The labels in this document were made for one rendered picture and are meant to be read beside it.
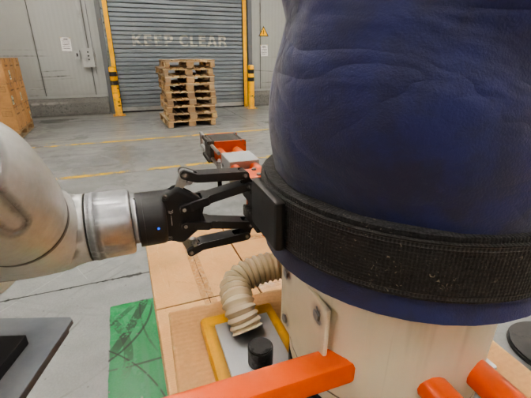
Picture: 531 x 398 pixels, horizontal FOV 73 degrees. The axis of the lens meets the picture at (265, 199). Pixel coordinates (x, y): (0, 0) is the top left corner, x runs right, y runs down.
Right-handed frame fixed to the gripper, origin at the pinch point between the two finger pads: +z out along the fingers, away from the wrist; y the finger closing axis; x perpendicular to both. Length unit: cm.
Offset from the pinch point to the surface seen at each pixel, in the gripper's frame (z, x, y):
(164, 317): -16, -61, 66
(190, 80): 112, -711, 28
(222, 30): 251, -962, -79
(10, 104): -200, -698, 60
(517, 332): 161, -43, 118
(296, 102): -10.6, 29.0, -18.7
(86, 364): -54, -107, 120
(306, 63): -10.3, 29.4, -20.7
